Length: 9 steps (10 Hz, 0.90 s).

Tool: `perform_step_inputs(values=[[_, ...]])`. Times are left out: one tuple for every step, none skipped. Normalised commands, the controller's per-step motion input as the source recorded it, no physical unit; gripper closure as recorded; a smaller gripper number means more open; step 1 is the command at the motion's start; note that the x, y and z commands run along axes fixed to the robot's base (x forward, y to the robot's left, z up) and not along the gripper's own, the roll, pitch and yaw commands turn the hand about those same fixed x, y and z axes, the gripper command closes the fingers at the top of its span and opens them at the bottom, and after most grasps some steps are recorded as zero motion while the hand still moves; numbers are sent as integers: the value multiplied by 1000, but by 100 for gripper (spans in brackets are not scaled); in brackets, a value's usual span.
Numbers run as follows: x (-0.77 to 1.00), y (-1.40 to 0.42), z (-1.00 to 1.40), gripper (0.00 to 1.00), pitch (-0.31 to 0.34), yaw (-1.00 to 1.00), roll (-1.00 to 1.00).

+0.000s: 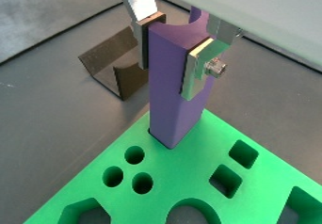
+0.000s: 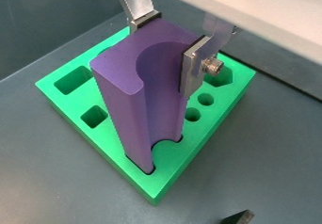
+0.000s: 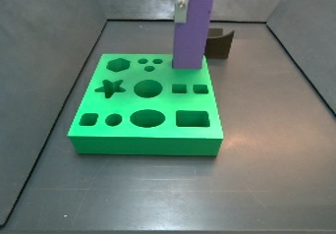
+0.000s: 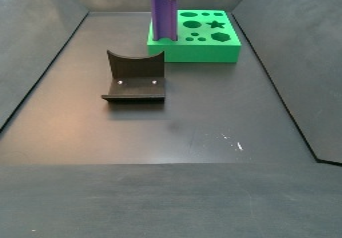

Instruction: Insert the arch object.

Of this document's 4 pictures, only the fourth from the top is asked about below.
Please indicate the purple arch object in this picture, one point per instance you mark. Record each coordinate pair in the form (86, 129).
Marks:
(165, 19)

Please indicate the green shape sorter block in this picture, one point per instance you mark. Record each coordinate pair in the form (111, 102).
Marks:
(206, 39)

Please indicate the black curved holder stand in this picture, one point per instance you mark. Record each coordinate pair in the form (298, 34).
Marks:
(138, 78)

